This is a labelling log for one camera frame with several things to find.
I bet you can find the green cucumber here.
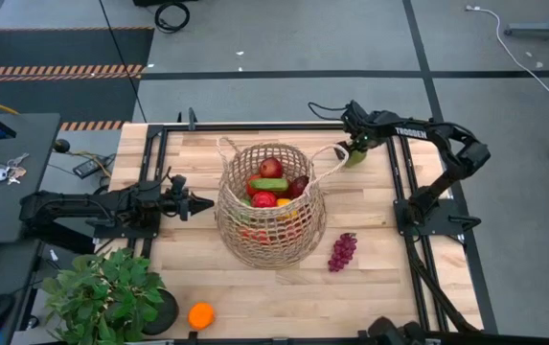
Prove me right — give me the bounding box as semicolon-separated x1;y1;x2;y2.
248;177;290;193

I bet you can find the black aluminium rig frame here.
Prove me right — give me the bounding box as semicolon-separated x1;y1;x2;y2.
132;107;452;345

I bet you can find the bunch of keys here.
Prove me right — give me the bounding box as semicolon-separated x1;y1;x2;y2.
5;152;30;186

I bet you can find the orange fruit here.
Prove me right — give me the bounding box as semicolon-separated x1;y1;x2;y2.
187;301;217;332

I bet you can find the green pear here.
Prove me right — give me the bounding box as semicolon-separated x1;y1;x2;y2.
343;146;369;169

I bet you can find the black plant pot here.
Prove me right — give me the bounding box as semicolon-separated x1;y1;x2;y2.
140;287;180;336

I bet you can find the green leafy plant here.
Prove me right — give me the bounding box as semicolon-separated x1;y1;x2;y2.
40;247;168;345

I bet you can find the purple grape bunch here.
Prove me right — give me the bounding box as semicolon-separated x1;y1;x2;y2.
327;232;359;273

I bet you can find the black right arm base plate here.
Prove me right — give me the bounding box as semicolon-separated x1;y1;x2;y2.
393;198;482;237

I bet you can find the thin black floor cable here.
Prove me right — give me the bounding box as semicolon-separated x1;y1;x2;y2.
98;0;149;124

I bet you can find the large red apple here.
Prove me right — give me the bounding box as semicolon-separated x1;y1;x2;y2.
250;190;279;209

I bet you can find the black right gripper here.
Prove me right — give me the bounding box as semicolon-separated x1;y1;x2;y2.
333;99;388;161

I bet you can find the yellow bell pepper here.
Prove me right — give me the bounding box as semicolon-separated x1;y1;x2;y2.
276;197;299;221

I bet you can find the white cable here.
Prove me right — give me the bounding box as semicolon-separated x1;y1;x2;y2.
464;5;549;98

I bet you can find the dark maroon apple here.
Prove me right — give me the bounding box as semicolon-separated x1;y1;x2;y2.
286;174;311;200

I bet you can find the black power adapter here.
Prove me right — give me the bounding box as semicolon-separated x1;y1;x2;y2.
72;155;115;179

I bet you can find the coiled black cable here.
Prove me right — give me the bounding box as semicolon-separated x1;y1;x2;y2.
153;1;192;35

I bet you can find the open-weave seagrass basket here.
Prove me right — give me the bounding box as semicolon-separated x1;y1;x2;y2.
215;136;351;264

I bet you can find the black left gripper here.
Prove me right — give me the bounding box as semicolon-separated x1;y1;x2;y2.
158;172;216;222

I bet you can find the black cable sleeve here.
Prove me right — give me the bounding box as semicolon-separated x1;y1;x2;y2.
405;234;484;334

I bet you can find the grey desk leg frame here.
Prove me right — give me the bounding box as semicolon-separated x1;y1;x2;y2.
503;0;549;38

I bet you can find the crimson pomegranate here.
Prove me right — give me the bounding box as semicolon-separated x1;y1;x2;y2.
259;156;285;179

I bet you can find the black desk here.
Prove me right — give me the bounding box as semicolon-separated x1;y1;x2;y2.
0;113;62;345

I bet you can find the black device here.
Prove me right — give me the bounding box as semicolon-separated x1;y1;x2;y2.
367;314;427;345

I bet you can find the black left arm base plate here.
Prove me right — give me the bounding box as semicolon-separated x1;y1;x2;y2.
92;210;163;240

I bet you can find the black hazard-striped floor mat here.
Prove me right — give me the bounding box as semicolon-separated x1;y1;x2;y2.
0;26;155;133

